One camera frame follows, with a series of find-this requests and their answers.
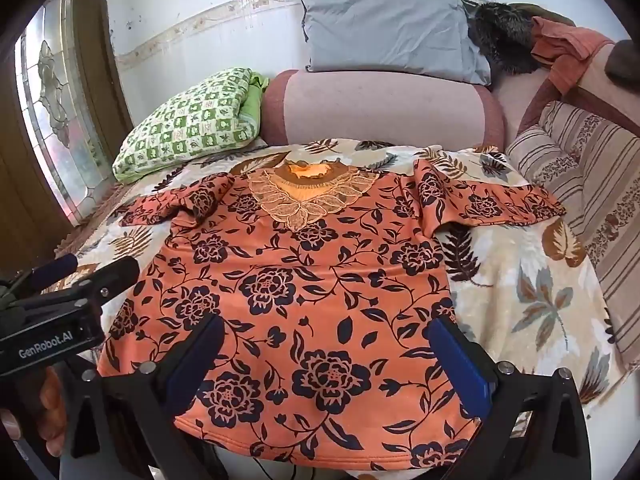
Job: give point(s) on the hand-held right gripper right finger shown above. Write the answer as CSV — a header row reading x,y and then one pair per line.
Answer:
x,y
460,365

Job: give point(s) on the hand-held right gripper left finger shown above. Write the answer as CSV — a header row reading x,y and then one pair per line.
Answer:
x,y
200,355

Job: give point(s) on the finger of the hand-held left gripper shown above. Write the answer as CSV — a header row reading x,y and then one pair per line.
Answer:
x,y
52,271
112,275

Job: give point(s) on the orange floral shirt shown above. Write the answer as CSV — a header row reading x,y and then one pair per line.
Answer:
x,y
310,280

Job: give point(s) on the person's left hand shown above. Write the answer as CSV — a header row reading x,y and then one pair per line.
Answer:
x,y
50,410

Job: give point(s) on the leaf-printed blanket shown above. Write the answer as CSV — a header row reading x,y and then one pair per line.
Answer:
x,y
530,290

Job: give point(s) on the stained glass window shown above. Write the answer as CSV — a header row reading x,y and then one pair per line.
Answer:
x,y
55,100

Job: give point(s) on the green patterned pillow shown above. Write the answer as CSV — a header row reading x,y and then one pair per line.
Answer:
x,y
195,120

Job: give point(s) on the striped cushion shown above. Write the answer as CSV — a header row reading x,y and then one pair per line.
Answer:
x,y
595,185

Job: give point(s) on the orange cloth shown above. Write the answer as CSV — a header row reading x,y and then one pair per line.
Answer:
x,y
565,50

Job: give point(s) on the dark furry garment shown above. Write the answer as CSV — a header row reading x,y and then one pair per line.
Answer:
x,y
500,35

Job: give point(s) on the grey pillow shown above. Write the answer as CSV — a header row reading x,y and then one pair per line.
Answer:
x,y
390,30

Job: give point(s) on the wooden door frame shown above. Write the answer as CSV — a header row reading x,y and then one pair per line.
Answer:
x,y
95,60

